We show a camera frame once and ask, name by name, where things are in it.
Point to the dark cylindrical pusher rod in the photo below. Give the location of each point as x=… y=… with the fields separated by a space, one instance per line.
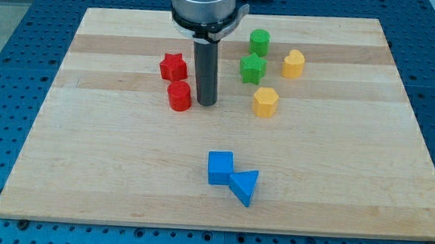
x=206 y=63

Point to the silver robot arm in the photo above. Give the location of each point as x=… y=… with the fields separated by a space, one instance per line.
x=206 y=23

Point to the blue cube block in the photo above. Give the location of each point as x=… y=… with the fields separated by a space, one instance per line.
x=220 y=167

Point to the red cylinder block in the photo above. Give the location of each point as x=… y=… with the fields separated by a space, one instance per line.
x=179 y=96

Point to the wooden board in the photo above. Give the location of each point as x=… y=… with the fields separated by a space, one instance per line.
x=342 y=156

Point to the yellow hexagon block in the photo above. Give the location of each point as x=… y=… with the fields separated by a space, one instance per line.
x=265 y=102

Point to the blue triangle block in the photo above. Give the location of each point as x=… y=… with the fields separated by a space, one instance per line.
x=243 y=184

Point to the green star block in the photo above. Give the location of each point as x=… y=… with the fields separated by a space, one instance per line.
x=252 y=68

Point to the blue perforated table plate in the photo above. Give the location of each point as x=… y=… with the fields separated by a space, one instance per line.
x=32 y=56

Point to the red star block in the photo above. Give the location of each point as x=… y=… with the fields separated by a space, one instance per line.
x=173 y=67

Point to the yellow heart block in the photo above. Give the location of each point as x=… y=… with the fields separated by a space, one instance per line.
x=293 y=65

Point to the green cylinder block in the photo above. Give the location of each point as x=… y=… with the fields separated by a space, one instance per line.
x=259 y=42

